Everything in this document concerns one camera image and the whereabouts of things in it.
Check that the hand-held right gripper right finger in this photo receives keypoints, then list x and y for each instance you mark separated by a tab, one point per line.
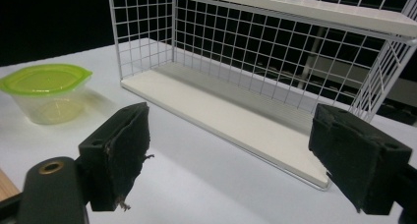
354	158

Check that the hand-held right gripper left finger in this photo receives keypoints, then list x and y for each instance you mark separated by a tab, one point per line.
124	152

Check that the clear container with green lid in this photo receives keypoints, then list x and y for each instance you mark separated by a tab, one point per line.
46	89

